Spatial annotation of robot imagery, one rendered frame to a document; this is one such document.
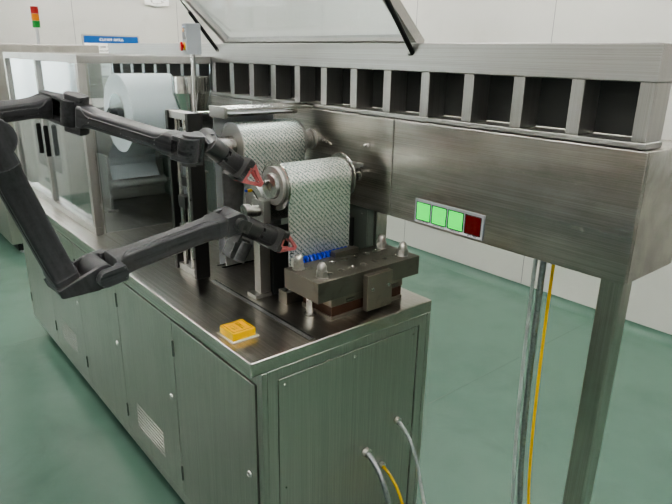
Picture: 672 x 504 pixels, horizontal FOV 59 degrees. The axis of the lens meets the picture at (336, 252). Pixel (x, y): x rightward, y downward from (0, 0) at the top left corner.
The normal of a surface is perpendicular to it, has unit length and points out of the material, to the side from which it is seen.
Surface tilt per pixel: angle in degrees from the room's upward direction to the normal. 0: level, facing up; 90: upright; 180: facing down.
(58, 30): 90
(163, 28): 90
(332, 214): 90
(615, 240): 90
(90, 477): 0
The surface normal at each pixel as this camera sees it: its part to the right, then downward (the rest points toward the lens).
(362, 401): 0.64, 0.25
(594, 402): -0.77, 0.19
